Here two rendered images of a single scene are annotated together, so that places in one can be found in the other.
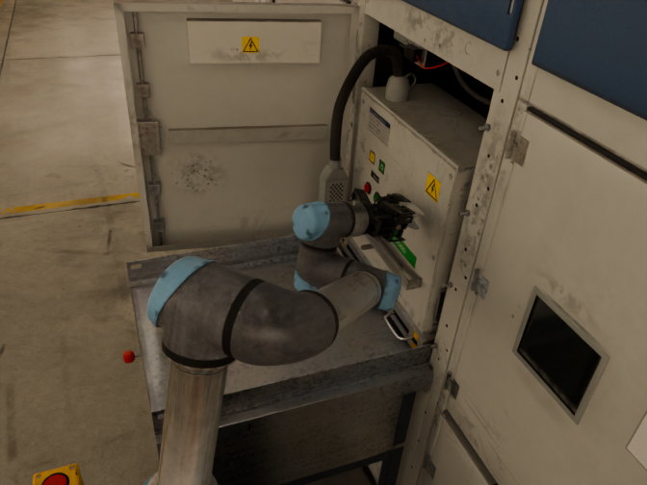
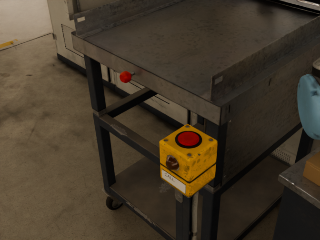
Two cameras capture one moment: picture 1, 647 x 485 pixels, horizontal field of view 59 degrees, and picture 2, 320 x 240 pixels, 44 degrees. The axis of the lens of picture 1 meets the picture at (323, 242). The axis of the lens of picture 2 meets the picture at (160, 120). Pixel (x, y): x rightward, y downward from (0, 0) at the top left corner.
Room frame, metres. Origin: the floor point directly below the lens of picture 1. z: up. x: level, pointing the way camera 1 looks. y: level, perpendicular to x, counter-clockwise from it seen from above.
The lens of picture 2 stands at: (0.10, 0.71, 1.36)
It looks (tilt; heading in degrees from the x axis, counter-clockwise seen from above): 36 degrees down; 340
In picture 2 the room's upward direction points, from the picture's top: 2 degrees counter-clockwise
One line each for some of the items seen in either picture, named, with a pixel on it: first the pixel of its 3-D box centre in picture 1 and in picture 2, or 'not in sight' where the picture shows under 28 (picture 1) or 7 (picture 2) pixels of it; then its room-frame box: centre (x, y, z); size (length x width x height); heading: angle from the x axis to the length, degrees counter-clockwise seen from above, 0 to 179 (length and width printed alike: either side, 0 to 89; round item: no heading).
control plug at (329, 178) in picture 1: (333, 193); not in sight; (1.47, -0.02, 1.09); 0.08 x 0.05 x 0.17; 113
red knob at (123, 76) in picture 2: (132, 355); (127, 75); (1.03, 0.47, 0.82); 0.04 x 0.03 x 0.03; 113
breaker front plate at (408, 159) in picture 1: (389, 209); not in sight; (1.30, -0.17, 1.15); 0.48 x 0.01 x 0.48; 23
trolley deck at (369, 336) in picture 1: (268, 326); (211, 35); (1.18, 0.13, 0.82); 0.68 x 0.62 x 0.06; 113
